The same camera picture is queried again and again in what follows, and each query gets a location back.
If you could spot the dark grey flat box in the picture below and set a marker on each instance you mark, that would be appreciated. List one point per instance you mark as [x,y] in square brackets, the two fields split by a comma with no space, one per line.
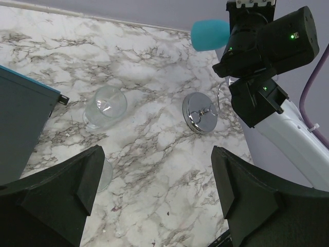
[26,106]

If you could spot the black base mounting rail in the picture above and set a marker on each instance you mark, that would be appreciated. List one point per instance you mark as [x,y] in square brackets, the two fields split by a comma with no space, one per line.
[224,240]

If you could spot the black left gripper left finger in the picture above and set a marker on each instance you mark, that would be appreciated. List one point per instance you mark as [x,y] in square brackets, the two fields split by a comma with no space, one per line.
[50,207]

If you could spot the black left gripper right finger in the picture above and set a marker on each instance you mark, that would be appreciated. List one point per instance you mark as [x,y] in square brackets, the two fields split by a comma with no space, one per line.
[263,209]

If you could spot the clear ribbed wine glass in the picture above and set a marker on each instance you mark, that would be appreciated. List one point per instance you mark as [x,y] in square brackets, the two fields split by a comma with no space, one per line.
[106,176]

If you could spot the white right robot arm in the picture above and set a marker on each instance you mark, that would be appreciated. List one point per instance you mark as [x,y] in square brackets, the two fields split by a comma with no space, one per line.
[263,105]

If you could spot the chrome wine glass rack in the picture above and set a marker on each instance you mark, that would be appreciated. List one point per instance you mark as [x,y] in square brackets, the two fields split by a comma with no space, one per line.
[200,112]

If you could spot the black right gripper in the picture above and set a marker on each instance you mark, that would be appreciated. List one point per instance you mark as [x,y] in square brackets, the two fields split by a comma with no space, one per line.
[259,42]

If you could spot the blue wine glass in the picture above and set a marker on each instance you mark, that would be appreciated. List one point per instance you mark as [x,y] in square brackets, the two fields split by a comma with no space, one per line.
[209,35]

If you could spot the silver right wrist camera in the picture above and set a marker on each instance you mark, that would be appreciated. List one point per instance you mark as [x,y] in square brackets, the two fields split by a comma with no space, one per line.
[252,3]

